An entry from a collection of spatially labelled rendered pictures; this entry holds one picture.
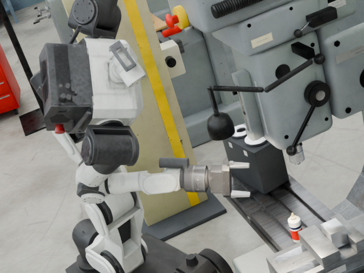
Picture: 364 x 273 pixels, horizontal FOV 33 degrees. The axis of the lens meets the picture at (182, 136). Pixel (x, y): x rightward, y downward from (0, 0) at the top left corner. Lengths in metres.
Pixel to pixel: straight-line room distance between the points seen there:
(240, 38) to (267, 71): 0.13
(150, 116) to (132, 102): 1.74
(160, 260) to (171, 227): 1.11
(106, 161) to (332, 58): 0.69
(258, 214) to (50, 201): 2.63
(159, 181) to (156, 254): 0.83
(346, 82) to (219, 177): 0.51
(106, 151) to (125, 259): 0.85
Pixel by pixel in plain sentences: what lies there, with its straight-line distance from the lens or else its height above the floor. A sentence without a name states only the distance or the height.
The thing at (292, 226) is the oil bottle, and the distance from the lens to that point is 2.06.
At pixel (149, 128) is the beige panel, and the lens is 3.63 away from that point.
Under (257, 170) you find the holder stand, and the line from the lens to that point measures 2.29.
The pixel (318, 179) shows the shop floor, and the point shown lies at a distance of 3.97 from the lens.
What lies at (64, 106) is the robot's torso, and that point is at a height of 1.58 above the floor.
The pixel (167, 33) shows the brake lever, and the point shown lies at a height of 1.70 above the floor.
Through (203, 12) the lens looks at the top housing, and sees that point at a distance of 1.52.
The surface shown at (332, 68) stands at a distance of 1.75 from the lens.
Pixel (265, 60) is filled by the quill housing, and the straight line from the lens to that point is 1.65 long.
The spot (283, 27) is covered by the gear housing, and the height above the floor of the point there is 1.67.
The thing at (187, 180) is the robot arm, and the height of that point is 1.20.
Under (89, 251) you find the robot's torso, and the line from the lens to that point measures 2.69.
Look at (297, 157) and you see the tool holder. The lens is 1.91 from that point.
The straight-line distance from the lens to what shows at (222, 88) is 1.60.
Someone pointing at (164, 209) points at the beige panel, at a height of 0.10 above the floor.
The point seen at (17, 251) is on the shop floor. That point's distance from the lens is 4.31.
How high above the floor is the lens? 2.24
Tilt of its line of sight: 28 degrees down
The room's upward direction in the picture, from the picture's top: 18 degrees counter-clockwise
